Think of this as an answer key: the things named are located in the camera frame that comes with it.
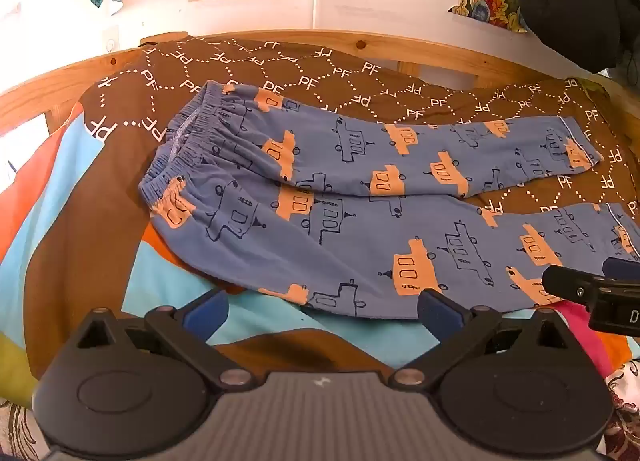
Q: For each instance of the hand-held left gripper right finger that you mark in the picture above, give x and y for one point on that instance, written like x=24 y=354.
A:
x=434 y=312

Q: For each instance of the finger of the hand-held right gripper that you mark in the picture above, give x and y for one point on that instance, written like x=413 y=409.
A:
x=622 y=268
x=570 y=283

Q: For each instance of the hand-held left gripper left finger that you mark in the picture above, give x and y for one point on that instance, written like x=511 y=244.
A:
x=207 y=312

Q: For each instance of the blue pants with orange print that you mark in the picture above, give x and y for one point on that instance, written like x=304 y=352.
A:
x=350 y=241

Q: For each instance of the colourful striped bedsheet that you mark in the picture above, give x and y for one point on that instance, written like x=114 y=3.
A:
x=85 y=231

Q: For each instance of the green patterned cloth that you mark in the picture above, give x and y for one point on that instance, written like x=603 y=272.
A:
x=595 y=86

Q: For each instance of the black jacket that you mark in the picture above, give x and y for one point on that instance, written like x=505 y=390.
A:
x=575 y=1

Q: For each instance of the wooden bed frame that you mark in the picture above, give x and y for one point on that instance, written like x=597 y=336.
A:
x=350 y=43

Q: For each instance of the white wall socket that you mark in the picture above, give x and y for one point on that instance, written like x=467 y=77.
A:
x=111 y=40

